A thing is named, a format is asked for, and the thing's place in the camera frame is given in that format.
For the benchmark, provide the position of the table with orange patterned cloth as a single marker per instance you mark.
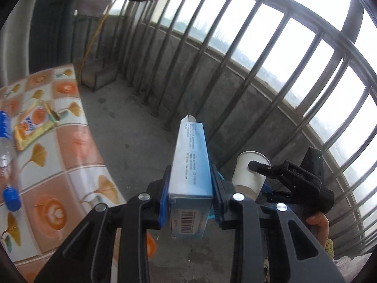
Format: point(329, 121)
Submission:
point(76, 144)

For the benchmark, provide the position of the clear bottle with blue cap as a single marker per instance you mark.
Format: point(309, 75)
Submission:
point(6, 153)

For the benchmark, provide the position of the blue toothpaste box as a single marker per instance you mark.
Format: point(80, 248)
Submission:
point(191, 168)

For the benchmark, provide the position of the yellow noodle snack packet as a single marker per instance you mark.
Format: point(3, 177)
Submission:
point(32, 123)

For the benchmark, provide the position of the dark door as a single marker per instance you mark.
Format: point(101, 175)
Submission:
point(50, 35)

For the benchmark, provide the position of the yellow stick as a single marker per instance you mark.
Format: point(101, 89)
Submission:
point(97, 32)

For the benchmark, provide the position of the white paper cup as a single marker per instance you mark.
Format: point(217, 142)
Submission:
point(244, 172)

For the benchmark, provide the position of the metal balcony railing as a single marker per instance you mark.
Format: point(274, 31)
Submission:
point(353, 11)

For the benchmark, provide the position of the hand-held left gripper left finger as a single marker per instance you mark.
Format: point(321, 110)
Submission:
point(163, 205)

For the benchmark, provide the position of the metal frame box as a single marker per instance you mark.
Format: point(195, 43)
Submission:
point(98, 75)

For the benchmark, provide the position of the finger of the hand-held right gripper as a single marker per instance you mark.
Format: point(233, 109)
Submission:
point(277, 196)
point(279, 171)

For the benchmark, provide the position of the person's right hand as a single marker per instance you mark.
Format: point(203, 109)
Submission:
point(319, 224)

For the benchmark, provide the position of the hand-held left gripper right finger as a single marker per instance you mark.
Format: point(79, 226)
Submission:
point(216, 202)

